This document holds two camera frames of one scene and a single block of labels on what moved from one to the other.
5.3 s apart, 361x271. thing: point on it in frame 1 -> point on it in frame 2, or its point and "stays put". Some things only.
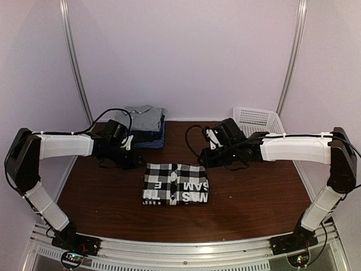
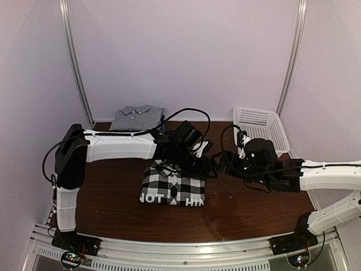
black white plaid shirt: x=172 y=184 stays put
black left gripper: x=133 y=162 -> x=201 y=170
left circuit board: x=71 y=259 stays put
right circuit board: x=299 y=260 stays put
